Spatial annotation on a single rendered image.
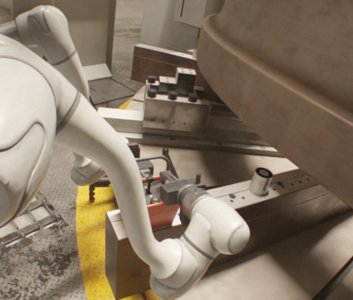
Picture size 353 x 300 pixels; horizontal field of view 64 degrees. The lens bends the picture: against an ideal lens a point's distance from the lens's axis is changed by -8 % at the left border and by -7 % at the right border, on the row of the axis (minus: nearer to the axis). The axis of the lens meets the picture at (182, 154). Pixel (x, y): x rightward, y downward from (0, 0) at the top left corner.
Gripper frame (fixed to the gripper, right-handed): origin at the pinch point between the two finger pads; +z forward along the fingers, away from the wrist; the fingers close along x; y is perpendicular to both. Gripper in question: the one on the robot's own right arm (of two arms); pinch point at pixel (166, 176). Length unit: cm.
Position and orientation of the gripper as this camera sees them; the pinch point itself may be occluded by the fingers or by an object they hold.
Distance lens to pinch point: 100.9
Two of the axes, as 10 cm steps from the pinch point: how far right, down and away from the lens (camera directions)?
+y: 0.6, -9.3, -3.7
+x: -8.7, 1.3, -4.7
